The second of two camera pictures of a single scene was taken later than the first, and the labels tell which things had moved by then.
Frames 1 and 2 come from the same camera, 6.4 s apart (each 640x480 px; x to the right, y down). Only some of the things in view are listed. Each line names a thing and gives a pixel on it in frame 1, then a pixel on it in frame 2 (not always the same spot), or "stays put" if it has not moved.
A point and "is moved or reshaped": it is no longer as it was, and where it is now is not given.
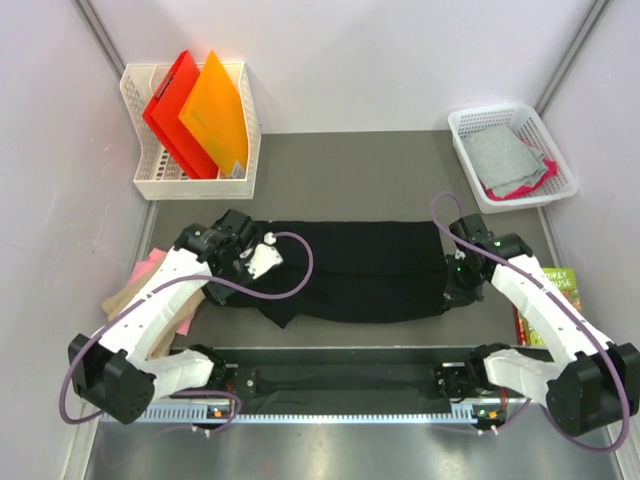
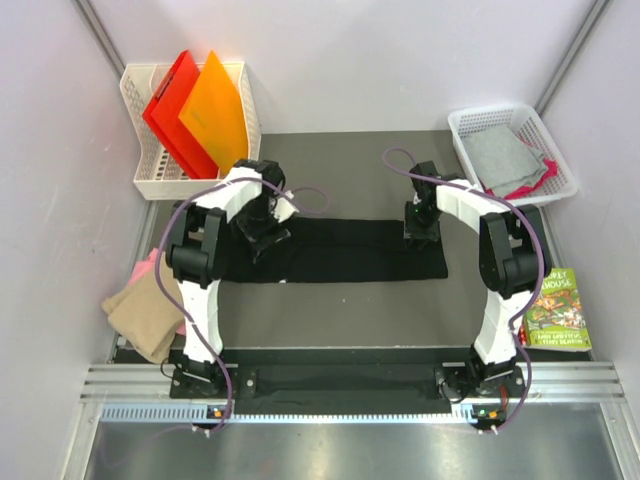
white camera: [265, 257] to [284, 210]
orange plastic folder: [216, 116] stays put
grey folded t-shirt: [503, 160] stays put
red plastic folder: [167, 127] stays put
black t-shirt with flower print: [365, 272] is moved or reshaped
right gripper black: [454, 295] to [413, 231]
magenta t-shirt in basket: [547, 176] stays put
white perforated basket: [469, 121] stays put
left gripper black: [219, 293] to [258, 237]
